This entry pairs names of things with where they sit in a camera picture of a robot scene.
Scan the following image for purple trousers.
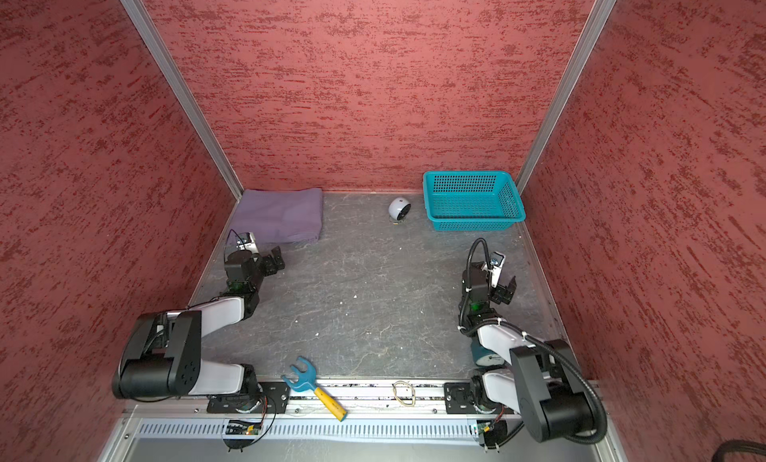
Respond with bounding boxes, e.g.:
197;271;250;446
231;188;323;244

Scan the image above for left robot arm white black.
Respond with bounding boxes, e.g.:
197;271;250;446
112;247;285;414

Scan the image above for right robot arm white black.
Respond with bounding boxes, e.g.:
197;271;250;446
458;263;608;445

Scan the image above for teal plastic basket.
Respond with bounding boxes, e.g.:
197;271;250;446
423;171;526;232

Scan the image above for white round mug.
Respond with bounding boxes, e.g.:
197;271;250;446
388;197;412;224

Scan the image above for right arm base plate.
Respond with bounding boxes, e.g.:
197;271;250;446
443;380;516;415

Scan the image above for blue fork tool yellow handle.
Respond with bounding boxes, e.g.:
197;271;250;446
281;356;348;422

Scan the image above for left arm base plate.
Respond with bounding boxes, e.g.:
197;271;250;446
207;381;290;416

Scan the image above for black corrugated cable conduit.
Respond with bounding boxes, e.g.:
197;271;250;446
457;237;608;451

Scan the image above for aluminium frame rail front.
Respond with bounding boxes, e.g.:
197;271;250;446
125;378;517;420

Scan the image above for white slotted cable duct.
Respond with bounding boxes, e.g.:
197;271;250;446
136;418;479;445

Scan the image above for left aluminium corner post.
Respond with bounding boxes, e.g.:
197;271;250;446
119;0;245;201

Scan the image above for aluminium corner post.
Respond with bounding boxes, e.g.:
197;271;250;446
516;0;618;194
119;0;245;201

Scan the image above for right aluminium corner post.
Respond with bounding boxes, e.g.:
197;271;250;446
516;0;618;194

